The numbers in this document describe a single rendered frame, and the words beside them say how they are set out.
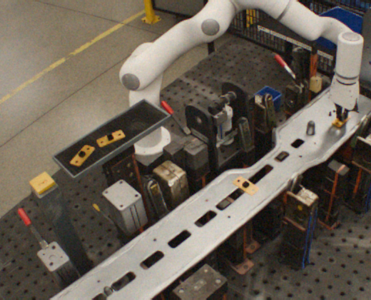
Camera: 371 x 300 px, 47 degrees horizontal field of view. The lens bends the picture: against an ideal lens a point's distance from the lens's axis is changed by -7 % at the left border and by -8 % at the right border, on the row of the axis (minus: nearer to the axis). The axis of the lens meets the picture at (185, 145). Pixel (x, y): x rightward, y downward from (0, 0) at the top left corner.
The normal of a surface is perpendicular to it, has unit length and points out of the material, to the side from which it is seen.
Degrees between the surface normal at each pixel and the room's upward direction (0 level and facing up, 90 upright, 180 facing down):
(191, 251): 0
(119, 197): 0
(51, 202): 90
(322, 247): 0
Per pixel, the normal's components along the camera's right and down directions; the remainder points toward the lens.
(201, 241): -0.10, -0.74
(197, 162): 0.67, 0.44
